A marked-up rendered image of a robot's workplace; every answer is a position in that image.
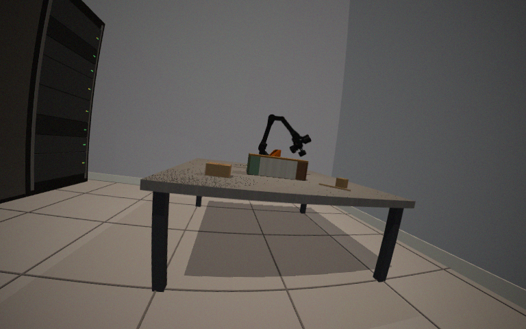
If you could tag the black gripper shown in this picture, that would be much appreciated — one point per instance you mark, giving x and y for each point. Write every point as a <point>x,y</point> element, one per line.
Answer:
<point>302,152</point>

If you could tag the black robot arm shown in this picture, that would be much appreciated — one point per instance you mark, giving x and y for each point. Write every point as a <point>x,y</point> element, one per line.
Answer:
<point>293,148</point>

